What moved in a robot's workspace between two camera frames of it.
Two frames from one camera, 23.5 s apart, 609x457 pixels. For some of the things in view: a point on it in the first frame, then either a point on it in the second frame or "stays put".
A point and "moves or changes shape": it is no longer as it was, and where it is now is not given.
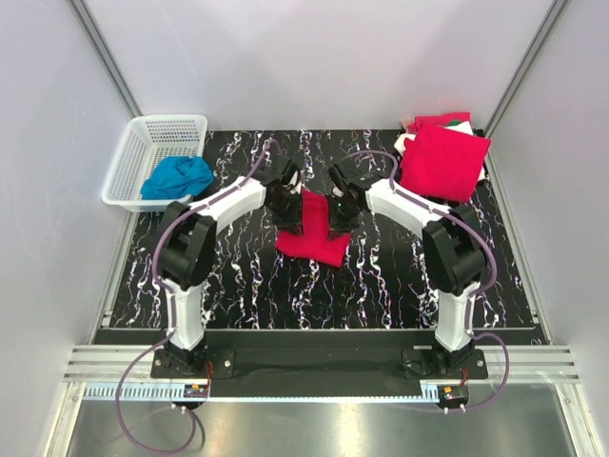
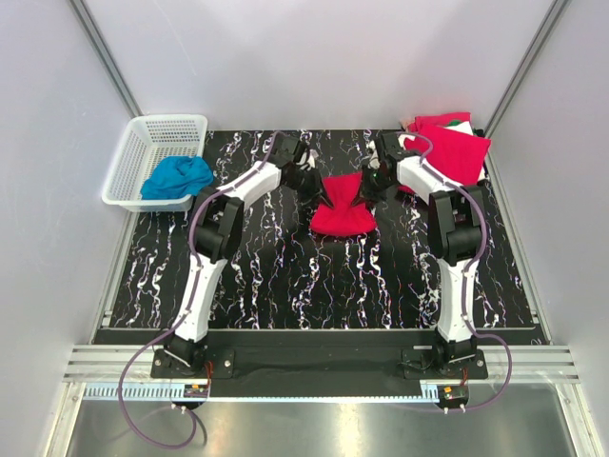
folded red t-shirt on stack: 442,163 stays put
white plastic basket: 146,141 stays put
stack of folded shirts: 442,156 stays put
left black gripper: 291,224 → 316,189
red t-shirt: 314,244 moves or changes shape
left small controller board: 196,390 stays put
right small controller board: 455,393 stays put
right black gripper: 338,228 → 370,195
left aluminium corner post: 85,16 stays put
